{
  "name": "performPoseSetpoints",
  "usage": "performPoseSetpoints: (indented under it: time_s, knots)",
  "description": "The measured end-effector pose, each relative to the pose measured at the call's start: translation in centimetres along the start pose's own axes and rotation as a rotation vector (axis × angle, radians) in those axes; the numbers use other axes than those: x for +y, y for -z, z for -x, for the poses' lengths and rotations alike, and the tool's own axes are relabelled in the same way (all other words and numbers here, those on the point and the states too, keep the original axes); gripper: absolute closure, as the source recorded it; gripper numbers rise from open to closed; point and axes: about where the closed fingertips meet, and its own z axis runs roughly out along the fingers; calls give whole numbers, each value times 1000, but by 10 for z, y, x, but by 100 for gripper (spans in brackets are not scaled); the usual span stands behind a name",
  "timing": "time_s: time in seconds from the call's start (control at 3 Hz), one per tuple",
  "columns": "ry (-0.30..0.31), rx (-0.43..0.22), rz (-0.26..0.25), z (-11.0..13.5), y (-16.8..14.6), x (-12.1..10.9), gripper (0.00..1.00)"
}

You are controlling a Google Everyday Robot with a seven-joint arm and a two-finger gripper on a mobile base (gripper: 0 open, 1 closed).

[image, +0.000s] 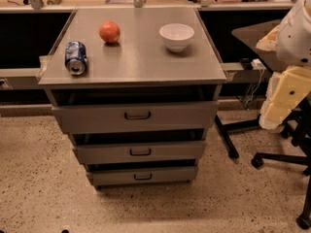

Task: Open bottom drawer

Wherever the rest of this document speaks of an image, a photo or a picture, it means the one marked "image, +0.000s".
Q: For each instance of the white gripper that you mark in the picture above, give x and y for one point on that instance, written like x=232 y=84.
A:
x=293 y=38

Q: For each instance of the grey bottom drawer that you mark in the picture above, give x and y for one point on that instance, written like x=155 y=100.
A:
x=152 y=175

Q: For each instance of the grey drawer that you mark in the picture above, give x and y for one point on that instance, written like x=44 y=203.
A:
x=140 y=152
x=135 y=117
x=152 y=175

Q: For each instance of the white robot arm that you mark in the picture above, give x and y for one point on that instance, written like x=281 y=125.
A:
x=292 y=39

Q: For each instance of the grey top drawer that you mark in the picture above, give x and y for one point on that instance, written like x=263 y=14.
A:
x=135 y=117

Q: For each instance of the grey middle drawer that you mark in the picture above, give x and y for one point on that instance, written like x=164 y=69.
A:
x=140 y=152

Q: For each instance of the grey drawer cabinet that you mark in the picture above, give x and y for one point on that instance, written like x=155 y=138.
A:
x=137 y=69

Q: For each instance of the black side table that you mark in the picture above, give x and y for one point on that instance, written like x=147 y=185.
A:
x=251 y=37

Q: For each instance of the white bowl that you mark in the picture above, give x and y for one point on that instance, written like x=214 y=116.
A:
x=176 y=36

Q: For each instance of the red apple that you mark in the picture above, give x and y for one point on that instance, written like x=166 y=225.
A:
x=109 y=32

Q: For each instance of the blue soda can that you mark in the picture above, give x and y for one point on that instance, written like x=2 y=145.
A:
x=75 y=58

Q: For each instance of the white power adapter with cables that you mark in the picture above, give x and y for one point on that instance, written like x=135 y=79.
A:
x=255 y=78

